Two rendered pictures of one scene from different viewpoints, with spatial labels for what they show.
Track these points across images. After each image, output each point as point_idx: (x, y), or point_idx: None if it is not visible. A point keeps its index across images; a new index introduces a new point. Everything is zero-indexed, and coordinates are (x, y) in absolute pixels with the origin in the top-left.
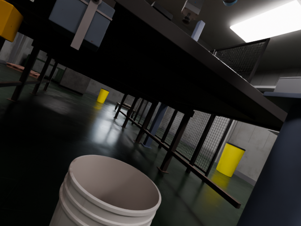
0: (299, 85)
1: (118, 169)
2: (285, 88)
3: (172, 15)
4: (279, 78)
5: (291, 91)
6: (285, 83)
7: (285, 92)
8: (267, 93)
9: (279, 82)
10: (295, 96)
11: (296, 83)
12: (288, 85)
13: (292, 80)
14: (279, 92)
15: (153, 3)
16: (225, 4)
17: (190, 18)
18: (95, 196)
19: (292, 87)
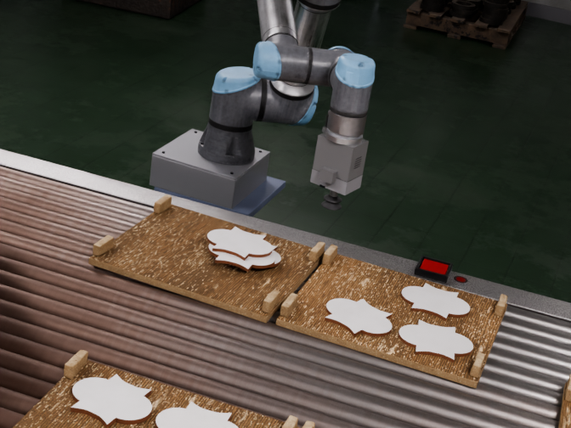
0: (246, 181)
1: None
2: (240, 191)
3: (422, 256)
4: (235, 180)
5: (243, 192)
6: (240, 183)
7: (260, 204)
8: (251, 215)
9: (235, 186)
10: (264, 205)
11: (245, 179)
12: (241, 186)
13: (243, 178)
14: (257, 207)
15: (452, 267)
16: (262, 78)
17: (319, 184)
18: None
19: (243, 186)
